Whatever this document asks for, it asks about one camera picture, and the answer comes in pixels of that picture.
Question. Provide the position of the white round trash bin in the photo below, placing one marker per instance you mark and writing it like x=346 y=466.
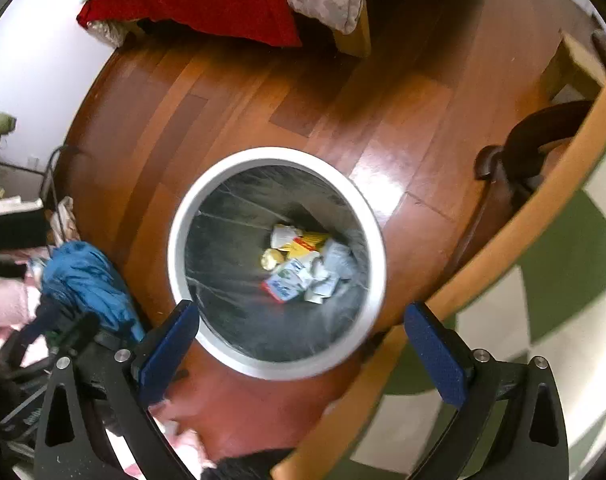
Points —
x=219 y=233

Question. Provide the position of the blue cloth pile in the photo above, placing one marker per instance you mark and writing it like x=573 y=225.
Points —
x=79 y=276

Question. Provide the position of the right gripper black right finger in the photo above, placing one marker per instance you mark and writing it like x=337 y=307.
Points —
x=530 y=443

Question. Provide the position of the black trousers leg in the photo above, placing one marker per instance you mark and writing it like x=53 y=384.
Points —
x=254 y=466

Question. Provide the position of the dark wooden chair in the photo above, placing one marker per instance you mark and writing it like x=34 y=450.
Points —
x=510 y=173

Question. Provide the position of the pile of white pink clothes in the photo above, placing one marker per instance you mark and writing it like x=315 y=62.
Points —
x=19 y=278

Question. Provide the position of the red bed sheet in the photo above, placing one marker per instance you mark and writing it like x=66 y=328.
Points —
x=267 y=21

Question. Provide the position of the trash pile in bin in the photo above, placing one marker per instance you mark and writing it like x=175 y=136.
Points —
x=305 y=265

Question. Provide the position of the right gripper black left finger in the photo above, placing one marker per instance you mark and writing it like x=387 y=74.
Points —
x=71 y=437

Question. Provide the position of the green white checkered tablecloth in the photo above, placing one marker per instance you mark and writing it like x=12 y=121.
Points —
x=551 y=303

